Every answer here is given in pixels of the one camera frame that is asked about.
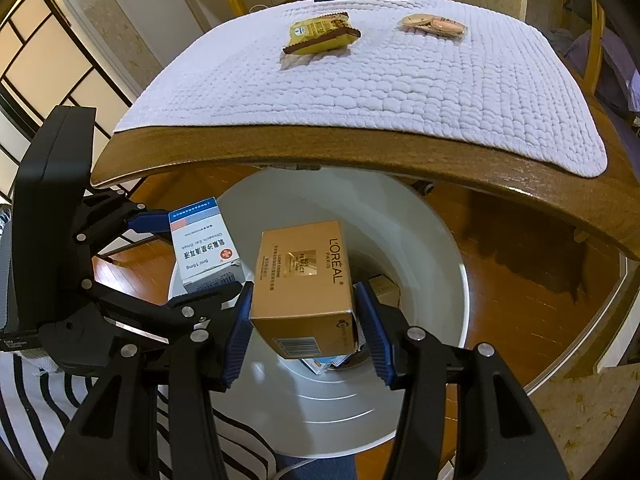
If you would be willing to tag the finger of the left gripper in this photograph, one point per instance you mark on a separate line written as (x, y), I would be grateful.
(206, 301)
(149, 221)

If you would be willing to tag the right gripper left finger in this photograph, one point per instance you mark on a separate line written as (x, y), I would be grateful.
(118, 434)

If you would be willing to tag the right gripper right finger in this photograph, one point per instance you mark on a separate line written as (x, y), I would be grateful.
(500, 433)

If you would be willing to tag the white red blue medicine box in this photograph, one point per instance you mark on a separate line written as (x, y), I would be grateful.
(206, 255)

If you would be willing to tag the small gold Loreal box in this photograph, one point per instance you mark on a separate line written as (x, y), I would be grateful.
(302, 303)

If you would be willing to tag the yellow biscuit packet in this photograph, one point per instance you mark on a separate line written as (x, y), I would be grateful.
(320, 34)

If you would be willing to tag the makeup puff sponges packet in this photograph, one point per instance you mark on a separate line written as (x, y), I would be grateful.
(435, 25)

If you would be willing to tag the white trash bin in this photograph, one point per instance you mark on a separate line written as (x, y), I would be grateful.
(333, 407)

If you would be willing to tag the striped black white clothing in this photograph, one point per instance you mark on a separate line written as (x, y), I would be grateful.
(41, 406)

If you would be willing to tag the shoji sliding screen door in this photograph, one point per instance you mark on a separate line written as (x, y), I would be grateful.
(45, 64)

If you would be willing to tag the wooden table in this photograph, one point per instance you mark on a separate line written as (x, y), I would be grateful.
(606, 206)

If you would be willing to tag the white quilted mat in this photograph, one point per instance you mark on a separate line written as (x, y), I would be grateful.
(501, 85)

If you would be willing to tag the purple pillow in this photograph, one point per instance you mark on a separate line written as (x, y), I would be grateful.
(618, 84)

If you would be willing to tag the wooden bunk bed frame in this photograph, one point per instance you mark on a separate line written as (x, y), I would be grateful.
(587, 82)

